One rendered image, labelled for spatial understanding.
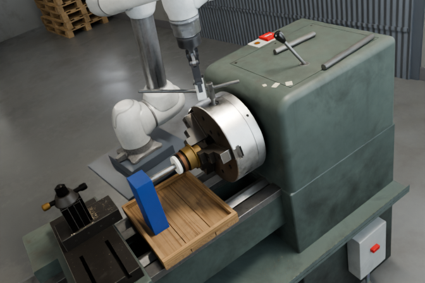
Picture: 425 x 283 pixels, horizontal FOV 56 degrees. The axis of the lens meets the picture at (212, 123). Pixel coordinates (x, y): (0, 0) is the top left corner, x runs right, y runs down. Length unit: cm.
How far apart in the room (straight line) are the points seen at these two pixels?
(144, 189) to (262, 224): 49
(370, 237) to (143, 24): 136
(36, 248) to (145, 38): 95
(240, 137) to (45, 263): 78
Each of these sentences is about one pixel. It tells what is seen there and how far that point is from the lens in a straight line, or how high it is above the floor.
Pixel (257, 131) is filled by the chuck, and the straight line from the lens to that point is 137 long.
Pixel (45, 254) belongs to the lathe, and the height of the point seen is 93.
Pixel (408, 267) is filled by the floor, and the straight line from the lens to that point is 242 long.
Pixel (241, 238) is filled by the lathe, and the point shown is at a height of 76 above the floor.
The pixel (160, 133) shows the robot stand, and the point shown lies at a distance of 226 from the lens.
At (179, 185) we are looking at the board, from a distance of 164.
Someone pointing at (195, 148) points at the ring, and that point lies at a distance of 142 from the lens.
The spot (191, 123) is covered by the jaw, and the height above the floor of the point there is 117.
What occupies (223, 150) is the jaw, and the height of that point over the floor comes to 112.
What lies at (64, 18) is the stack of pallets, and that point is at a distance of 741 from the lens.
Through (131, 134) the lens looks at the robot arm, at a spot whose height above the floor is 95.
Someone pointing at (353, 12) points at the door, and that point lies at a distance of 397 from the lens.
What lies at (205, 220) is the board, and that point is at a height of 89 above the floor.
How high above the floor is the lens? 191
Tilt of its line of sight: 32 degrees down
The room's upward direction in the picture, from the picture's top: 14 degrees counter-clockwise
